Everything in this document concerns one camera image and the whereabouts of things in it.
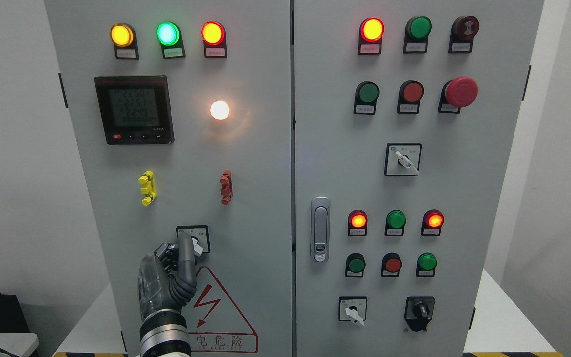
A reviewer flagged red emergency stop button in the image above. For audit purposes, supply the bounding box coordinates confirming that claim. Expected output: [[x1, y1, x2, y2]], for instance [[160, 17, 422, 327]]
[[438, 76, 479, 114]]

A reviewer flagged red indicator light left door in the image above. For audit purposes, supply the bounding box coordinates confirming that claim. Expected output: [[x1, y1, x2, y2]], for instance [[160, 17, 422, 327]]
[[201, 21, 227, 58]]

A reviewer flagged lit red indicator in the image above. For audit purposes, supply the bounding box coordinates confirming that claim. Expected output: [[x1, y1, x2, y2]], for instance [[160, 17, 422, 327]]
[[347, 210, 368, 237], [421, 209, 444, 237]]

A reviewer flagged yellow indicator light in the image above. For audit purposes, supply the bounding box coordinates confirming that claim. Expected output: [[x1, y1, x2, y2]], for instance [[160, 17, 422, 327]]
[[110, 23, 140, 60]]

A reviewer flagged door rotary selector switch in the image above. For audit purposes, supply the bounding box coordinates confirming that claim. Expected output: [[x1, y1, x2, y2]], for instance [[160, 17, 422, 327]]
[[176, 225, 210, 257]]

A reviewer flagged red push button upper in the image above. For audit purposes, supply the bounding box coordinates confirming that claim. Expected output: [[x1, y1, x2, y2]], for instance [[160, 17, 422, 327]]
[[397, 80, 424, 115]]

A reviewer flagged green push button upper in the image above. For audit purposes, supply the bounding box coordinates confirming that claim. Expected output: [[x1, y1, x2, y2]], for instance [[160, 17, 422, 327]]
[[353, 81, 379, 115]]

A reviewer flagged white box bottom left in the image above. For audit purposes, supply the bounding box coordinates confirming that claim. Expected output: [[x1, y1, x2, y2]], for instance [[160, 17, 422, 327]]
[[0, 333, 39, 357]]

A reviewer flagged small clear bulb light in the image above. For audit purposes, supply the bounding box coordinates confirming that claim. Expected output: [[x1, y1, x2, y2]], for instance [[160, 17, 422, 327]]
[[209, 100, 230, 120]]

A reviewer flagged green push button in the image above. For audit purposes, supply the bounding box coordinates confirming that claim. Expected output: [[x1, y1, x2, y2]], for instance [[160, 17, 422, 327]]
[[345, 253, 366, 278], [415, 252, 438, 277], [353, 81, 379, 115]]

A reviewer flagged green push button lower right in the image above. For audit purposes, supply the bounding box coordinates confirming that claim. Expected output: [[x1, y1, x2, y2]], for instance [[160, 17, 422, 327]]
[[415, 252, 438, 277]]

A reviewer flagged red lightning warning sticker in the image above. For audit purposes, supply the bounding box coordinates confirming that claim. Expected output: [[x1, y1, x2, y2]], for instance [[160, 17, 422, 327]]
[[183, 266, 259, 354]]

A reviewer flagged lit red indicator lower left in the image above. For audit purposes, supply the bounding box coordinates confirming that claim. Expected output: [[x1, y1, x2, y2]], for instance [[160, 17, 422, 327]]
[[347, 210, 368, 237]]

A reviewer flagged lit red indicator lower right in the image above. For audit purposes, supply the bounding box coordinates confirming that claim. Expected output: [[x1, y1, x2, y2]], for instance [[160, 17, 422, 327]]
[[421, 209, 444, 237]]

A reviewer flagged grey electrical cabinet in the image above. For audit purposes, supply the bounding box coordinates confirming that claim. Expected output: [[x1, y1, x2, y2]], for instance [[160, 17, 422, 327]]
[[45, 0, 544, 357]]

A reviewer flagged lower white rotary selector switch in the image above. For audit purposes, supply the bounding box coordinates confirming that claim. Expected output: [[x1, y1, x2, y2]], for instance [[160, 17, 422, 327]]
[[338, 296, 368, 327]]

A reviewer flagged green push button lower left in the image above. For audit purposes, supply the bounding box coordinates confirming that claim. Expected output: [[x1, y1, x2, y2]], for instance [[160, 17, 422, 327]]
[[345, 253, 366, 278]]

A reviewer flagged red indicator light top right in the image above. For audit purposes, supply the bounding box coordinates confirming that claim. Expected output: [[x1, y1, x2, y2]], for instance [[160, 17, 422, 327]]
[[358, 17, 385, 55]]

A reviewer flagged upper right rotary selector switch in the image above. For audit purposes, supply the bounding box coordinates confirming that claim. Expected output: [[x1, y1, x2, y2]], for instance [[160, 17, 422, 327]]
[[384, 143, 422, 177]]

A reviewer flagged lit green indicator light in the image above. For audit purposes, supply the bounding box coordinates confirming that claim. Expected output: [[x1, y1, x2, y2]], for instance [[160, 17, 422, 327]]
[[156, 22, 186, 59]]

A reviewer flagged black digital power meter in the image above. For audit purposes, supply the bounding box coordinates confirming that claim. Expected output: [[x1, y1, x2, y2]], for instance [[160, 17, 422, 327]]
[[94, 75, 174, 145]]

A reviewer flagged green indicator light top right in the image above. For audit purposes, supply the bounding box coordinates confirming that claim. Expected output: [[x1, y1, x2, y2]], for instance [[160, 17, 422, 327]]
[[403, 16, 432, 54]]

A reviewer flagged red push button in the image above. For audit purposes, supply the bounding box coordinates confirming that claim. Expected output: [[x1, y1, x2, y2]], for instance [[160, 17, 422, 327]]
[[380, 252, 402, 277], [397, 80, 424, 115]]

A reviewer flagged silver cabinet door handle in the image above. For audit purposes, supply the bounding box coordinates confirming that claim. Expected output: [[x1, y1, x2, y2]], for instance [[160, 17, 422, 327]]
[[310, 196, 331, 263]]

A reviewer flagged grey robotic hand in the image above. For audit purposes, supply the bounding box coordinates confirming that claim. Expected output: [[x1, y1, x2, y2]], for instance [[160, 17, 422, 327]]
[[138, 232, 197, 320]]

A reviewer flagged dark red buzzer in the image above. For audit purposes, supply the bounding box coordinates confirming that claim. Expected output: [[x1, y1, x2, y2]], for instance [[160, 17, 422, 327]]
[[448, 16, 480, 54]]

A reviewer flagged black rotary knob switch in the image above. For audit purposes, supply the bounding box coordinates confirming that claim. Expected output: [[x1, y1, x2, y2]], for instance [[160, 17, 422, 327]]
[[404, 296, 436, 332]]

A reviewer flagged red terminal connector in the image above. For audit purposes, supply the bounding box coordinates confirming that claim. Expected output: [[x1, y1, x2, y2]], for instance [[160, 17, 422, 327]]
[[220, 170, 233, 206]]

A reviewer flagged red push button lower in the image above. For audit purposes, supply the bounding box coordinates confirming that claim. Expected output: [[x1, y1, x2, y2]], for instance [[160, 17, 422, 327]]
[[380, 252, 402, 277]]

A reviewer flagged green indicator lower middle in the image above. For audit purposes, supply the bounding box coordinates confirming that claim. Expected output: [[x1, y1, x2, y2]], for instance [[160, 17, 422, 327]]
[[385, 210, 406, 237]]

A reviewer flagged yellow terminal connector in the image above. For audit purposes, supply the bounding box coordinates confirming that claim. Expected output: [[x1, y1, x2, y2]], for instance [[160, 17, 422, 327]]
[[138, 170, 157, 206]]

